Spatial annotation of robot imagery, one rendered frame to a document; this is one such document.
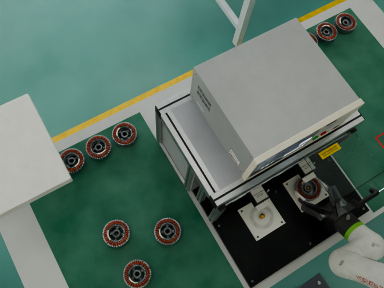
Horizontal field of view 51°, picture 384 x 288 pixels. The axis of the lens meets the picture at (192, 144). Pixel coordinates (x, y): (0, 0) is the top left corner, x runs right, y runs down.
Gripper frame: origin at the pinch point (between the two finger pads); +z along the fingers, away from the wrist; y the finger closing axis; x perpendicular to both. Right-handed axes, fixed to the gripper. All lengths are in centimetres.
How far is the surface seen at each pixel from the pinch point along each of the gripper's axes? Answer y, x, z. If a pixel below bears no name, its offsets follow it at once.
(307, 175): 1.3, -10.5, -0.4
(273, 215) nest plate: 19.6, 2.9, -0.7
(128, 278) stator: 85, -1, 7
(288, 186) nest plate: 6.3, -0.8, 5.9
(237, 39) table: -51, 5, 134
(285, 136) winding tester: 19, -53, -11
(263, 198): 23.8, -13.0, -0.6
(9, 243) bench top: 121, -16, 41
